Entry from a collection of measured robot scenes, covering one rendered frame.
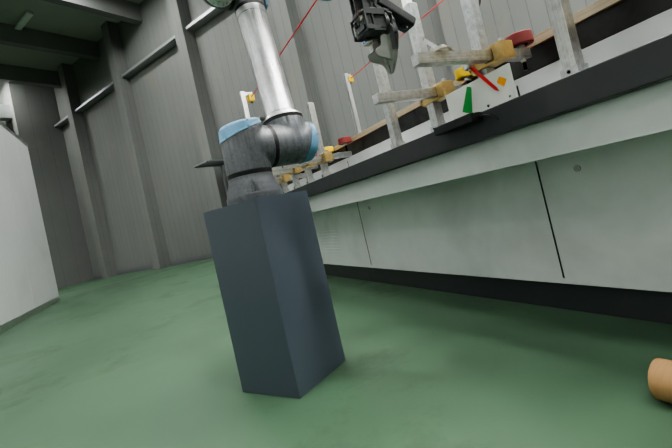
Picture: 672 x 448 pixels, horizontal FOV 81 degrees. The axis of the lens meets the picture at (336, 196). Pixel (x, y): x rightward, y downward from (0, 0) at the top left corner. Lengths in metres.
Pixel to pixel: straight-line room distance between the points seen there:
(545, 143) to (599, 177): 0.24
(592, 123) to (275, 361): 1.07
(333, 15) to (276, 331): 6.44
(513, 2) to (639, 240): 5.04
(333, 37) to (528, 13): 3.00
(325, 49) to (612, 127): 6.38
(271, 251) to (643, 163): 1.04
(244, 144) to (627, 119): 1.02
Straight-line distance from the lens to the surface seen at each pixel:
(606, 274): 1.46
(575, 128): 1.16
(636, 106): 1.10
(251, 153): 1.31
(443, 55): 1.15
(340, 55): 7.04
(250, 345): 1.36
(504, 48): 1.27
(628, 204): 1.36
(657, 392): 1.06
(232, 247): 1.29
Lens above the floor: 0.52
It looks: 1 degrees up
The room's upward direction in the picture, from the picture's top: 13 degrees counter-clockwise
